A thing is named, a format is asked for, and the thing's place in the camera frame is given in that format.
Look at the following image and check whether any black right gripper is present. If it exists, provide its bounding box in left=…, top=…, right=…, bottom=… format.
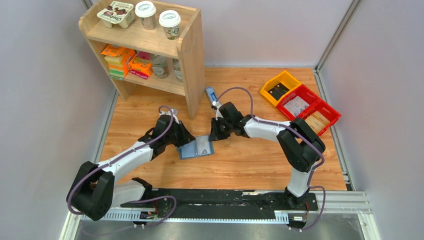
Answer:
left=208, top=117, right=233, bottom=142

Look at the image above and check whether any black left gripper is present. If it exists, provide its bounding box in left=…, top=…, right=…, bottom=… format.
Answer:
left=164, top=120, right=196, bottom=148

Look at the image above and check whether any blue leather card holder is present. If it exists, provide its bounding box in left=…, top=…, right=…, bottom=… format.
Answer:
left=177, top=136, right=215, bottom=160

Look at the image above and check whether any white card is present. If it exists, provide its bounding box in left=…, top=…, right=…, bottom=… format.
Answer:
left=196, top=135, right=213, bottom=157

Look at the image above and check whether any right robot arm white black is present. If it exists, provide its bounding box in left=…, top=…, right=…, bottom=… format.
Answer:
left=209, top=101, right=326, bottom=210

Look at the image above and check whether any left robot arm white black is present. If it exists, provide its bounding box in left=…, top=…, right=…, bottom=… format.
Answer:
left=66, top=113, right=196, bottom=221

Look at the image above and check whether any black card in yellow bin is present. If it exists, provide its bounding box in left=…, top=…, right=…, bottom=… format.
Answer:
left=267, top=82, right=289, bottom=101

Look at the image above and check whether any blue rectangular box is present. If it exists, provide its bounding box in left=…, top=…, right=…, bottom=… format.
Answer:
left=205, top=86, right=221, bottom=106

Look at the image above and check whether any yellow plastic bin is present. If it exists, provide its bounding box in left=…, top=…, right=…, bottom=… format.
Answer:
left=259, top=70, right=302, bottom=107

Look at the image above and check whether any right glass jar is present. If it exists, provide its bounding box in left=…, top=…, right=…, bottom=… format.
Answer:
left=172, top=58, right=183, bottom=83

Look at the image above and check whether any glass jar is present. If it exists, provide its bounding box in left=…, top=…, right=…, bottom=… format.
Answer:
left=149, top=53, right=169, bottom=79
left=172, top=58, right=183, bottom=83

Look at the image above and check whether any middle red plastic bin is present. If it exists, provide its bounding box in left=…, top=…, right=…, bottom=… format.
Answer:
left=276, top=84, right=321, bottom=121

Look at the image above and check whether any red plastic bin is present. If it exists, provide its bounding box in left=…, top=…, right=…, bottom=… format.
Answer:
left=276, top=84, right=321, bottom=121
left=298, top=100, right=342, bottom=136

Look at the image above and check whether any left glass jar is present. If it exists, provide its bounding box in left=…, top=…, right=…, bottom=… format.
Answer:
left=149, top=53, right=169, bottom=79

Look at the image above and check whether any orange pink snack bag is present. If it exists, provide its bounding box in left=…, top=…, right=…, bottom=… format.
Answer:
left=128, top=51, right=153, bottom=79

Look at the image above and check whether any wooden shelf unit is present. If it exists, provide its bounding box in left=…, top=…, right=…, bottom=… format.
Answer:
left=78, top=0, right=206, bottom=120

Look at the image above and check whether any stack of coloured sponges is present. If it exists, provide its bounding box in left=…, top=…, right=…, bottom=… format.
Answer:
left=104, top=55, right=125, bottom=78

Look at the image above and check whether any near red plastic bin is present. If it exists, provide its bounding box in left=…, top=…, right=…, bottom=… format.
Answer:
left=298, top=100, right=342, bottom=136

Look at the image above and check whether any orange snack box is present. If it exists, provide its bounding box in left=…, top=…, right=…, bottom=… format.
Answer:
left=101, top=44, right=136, bottom=77

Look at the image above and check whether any right white lidded paper cup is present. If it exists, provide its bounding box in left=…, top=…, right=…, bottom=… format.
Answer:
left=159, top=10, right=182, bottom=40

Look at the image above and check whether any white lidded paper cup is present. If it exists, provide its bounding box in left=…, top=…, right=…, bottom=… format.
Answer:
left=159, top=10, right=182, bottom=40
left=135, top=0, right=157, bottom=30

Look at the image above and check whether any left white lidded paper cup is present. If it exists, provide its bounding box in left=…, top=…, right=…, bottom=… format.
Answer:
left=135, top=0, right=157, bottom=30

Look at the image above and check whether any chocolate pudding cup pack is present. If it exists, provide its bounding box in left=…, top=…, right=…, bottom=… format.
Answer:
left=96, top=0, right=135, bottom=29

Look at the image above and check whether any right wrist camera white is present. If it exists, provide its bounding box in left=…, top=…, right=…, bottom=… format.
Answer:
left=211, top=100, right=223, bottom=120

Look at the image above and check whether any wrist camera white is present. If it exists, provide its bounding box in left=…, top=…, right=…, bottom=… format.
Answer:
left=211, top=100, right=223, bottom=120
left=159, top=108, right=180, bottom=124

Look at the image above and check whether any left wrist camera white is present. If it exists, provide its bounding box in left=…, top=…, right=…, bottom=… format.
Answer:
left=159, top=108, right=180, bottom=124

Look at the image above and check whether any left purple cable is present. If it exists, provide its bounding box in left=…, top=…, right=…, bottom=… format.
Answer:
left=67, top=105, right=178, bottom=228

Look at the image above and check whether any purple cable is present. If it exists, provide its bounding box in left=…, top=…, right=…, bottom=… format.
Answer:
left=213, top=87, right=327, bottom=232
left=67, top=105, right=178, bottom=228

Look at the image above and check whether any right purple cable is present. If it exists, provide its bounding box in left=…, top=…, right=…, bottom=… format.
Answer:
left=213, top=87, right=327, bottom=232

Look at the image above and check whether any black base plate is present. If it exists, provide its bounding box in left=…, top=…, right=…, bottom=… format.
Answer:
left=121, top=187, right=319, bottom=220

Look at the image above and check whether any aluminium rail frame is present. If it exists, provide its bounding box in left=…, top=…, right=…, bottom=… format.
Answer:
left=59, top=187, right=382, bottom=240

